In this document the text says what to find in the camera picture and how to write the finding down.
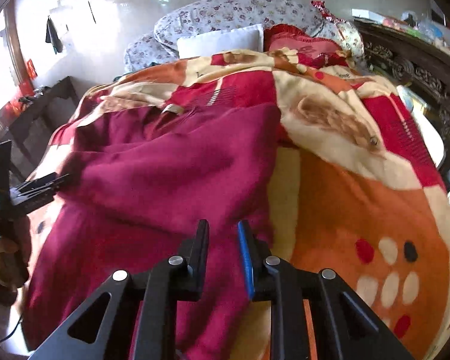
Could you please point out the white pillow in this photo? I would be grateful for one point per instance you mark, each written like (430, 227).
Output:
(212, 43)

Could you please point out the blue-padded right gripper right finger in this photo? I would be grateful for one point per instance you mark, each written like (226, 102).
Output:
(313, 315)

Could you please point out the dark cloth hanging on wall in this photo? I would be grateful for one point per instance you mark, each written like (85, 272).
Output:
(52, 37)

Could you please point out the orange red patterned blanket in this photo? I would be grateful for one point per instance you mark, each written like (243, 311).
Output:
(353, 188)

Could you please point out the person's left hand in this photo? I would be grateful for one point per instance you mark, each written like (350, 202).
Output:
(14, 258)

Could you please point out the red paper wall decoration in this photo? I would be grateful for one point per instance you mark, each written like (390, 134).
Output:
(30, 68)

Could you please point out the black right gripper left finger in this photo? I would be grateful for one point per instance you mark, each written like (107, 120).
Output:
(134, 316)

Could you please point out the floral quilt pillow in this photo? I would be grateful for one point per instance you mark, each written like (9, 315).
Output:
(203, 16)

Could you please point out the red ruffled cushion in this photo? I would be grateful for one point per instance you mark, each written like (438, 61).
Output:
(291, 43)

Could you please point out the maroon fleece garment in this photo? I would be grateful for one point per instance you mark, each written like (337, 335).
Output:
(142, 181)

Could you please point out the dark carved wooden headboard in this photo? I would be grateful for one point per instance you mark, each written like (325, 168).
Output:
(418, 65)

